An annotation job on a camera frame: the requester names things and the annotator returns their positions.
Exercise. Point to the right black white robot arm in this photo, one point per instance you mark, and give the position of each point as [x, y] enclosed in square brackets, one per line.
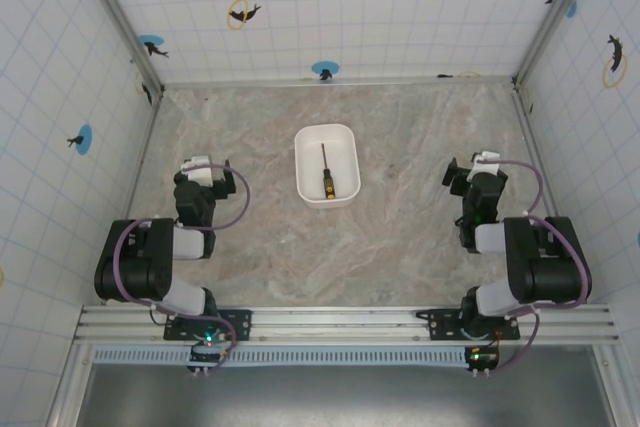
[542, 267]

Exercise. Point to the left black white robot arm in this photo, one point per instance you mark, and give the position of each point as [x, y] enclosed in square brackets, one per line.
[132, 267]

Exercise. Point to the white plastic bin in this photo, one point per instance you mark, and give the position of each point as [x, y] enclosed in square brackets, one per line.
[327, 167]

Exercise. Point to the black yellow screwdriver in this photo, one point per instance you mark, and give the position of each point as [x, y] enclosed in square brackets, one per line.
[328, 182]

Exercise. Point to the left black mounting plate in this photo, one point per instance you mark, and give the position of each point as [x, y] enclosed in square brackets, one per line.
[240, 324]

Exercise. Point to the black mounting plate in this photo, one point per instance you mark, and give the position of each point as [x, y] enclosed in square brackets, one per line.
[440, 322]
[240, 324]

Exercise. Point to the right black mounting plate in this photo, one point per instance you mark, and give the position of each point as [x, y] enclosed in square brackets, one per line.
[440, 322]

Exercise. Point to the dolphin blue circle sticker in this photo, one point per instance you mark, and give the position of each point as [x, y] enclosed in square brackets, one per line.
[325, 70]
[81, 138]
[153, 45]

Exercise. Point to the aluminium floor frame bar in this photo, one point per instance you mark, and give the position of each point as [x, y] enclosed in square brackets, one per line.
[537, 152]
[340, 81]

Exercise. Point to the aluminium mounting rail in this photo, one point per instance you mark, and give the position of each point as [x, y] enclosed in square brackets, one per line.
[330, 319]

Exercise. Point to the aluminium frame post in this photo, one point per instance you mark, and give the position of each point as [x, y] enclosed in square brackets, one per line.
[555, 14]
[122, 22]

